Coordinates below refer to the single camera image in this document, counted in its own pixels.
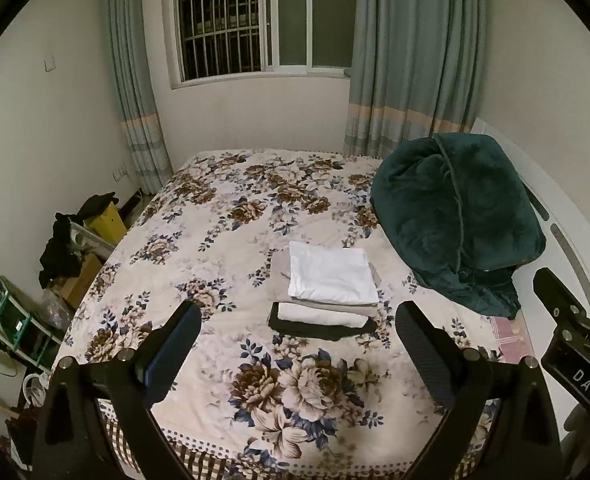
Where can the blue-grey curtain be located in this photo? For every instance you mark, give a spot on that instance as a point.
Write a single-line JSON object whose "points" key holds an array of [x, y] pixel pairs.
{"points": [[415, 60], [130, 85]]}

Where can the floral bedsheet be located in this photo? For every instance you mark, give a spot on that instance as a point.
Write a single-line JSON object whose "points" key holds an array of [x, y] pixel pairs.
{"points": [[225, 240]]}

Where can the dark clothes pile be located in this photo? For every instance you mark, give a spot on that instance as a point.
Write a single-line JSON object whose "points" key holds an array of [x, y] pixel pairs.
{"points": [[60, 255]]}

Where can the barred window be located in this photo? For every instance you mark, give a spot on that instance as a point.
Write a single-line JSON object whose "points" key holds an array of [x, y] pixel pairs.
{"points": [[295, 10]]}

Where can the wall socket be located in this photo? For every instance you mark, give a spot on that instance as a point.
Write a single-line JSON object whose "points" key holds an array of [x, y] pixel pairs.
{"points": [[120, 175]]}

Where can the cardboard box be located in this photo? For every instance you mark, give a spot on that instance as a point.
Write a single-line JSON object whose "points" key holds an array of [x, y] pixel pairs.
{"points": [[82, 277]]}

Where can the black garment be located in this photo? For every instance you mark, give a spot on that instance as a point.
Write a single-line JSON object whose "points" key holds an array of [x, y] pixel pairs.
{"points": [[320, 334]]}

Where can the wall switch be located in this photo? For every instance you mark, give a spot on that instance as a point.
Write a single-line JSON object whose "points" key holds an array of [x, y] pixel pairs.
{"points": [[50, 64]]}

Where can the dark green blanket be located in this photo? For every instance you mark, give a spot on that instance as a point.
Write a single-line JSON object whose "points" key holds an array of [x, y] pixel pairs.
{"points": [[450, 210]]}

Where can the beige folded garment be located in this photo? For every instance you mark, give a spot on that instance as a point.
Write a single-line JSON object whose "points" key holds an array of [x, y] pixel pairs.
{"points": [[279, 270]]}

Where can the white headboard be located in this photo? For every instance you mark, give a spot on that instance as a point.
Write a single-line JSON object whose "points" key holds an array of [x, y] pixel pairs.
{"points": [[560, 200]]}

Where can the yellow box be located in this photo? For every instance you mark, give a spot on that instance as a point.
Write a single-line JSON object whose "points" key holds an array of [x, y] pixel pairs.
{"points": [[107, 222]]}

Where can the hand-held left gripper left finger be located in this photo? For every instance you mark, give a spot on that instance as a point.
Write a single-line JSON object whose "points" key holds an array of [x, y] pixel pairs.
{"points": [[175, 345]]}

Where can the white garment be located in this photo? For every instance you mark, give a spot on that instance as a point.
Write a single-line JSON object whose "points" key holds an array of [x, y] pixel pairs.
{"points": [[330, 272]]}

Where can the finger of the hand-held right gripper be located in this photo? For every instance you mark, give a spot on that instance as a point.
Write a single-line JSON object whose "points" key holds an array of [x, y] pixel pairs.
{"points": [[555, 290]]}

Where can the clear plastic bag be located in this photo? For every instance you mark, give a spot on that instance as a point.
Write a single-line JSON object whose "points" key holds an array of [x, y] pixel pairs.
{"points": [[55, 310]]}

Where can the green storage rack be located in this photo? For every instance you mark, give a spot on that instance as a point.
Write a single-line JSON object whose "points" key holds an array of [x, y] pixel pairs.
{"points": [[5, 320]]}

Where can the cream folded garment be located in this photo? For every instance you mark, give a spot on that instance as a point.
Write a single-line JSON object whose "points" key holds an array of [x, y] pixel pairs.
{"points": [[315, 315]]}

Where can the pink cloth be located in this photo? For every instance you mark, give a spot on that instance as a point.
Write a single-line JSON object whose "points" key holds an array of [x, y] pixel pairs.
{"points": [[510, 332]]}

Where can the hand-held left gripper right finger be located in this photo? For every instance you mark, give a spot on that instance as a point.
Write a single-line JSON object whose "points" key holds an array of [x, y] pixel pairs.
{"points": [[420, 345]]}

